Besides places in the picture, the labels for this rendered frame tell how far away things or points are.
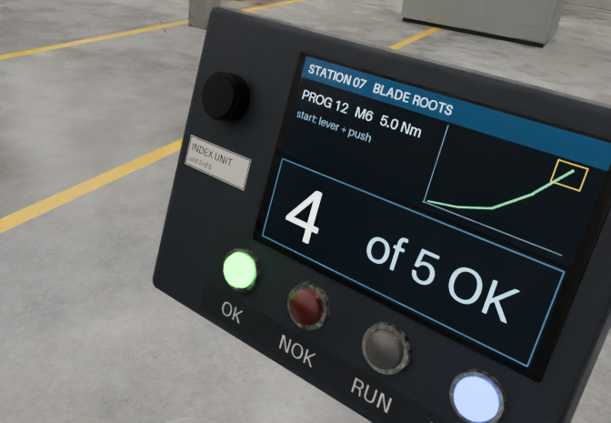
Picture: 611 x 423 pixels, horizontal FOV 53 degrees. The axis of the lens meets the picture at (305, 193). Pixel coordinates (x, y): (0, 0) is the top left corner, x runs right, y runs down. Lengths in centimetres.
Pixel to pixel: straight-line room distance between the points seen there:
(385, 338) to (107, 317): 188
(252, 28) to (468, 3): 754
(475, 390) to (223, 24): 24
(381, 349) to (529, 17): 750
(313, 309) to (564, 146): 15
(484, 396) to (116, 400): 162
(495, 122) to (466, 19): 762
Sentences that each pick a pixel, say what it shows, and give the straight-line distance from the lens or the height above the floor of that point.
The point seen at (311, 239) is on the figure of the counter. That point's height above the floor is 115.
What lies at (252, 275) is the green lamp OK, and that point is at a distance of 36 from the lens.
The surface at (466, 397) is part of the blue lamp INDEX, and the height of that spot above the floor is 112.
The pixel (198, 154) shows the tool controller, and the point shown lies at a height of 117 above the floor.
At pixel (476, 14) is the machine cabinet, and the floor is 25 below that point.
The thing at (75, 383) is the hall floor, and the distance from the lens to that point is 194.
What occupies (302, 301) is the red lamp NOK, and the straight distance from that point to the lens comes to 34.
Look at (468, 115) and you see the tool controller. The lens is 29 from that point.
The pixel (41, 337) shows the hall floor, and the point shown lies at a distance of 212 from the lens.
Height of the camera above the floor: 132
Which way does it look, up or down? 26 degrees down
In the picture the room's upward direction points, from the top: 7 degrees clockwise
